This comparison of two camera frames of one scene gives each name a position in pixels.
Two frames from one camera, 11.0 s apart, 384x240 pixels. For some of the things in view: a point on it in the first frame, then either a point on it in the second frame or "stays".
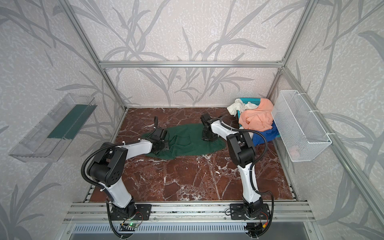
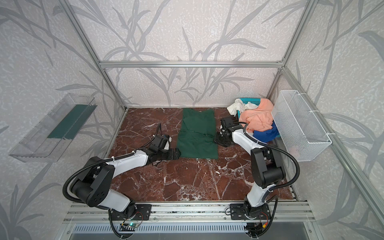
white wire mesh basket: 303,135 stays
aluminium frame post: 92,48 stays
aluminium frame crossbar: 192,64 stays
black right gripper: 208,136 -> 222,137
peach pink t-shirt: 260,118 stays
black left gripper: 162,142 -> 170,153
